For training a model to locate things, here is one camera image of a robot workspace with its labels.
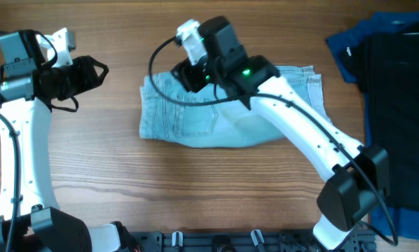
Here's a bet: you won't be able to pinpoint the light blue denim shorts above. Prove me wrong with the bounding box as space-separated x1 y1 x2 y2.
138 64 331 149

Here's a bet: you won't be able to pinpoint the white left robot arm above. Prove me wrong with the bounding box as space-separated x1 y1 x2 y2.
0 28 123 251

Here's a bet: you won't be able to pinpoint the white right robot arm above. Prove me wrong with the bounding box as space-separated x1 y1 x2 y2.
172 16 390 251

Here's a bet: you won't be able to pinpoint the blue folded shirt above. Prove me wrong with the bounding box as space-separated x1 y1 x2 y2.
327 12 419 240

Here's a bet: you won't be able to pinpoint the black folded shirt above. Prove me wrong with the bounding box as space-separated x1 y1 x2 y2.
355 22 419 211

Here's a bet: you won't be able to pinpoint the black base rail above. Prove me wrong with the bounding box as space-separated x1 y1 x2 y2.
128 229 377 252

